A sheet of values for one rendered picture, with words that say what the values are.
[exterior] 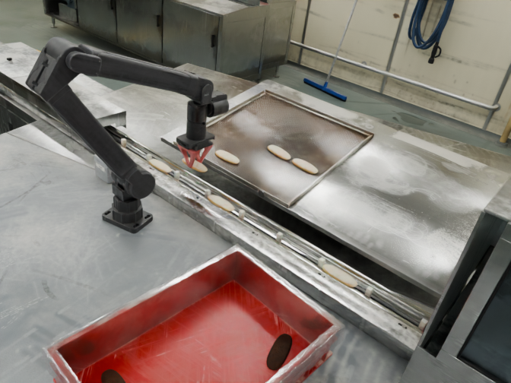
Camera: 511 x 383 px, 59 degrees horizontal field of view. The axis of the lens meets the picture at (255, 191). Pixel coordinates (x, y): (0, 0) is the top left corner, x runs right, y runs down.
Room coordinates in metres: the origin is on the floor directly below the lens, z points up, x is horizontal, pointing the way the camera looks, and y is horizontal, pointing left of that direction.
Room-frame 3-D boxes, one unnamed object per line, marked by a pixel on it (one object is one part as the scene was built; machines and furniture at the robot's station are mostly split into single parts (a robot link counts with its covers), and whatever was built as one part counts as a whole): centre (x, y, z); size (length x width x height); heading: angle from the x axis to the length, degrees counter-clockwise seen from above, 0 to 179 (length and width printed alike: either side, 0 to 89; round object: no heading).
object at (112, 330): (0.56, 0.06, 0.88); 0.49 x 0.34 x 0.10; 140
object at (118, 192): (1.03, 0.34, 0.94); 0.09 x 0.05 x 0.10; 139
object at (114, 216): (1.01, 0.35, 0.86); 0.12 x 0.09 x 0.08; 68
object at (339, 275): (0.86, -0.24, 0.86); 0.10 x 0.04 x 0.01; 54
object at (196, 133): (1.18, 0.20, 1.04); 0.10 x 0.07 x 0.07; 144
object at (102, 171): (1.22, 0.47, 0.84); 0.08 x 0.08 x 0.11; 54
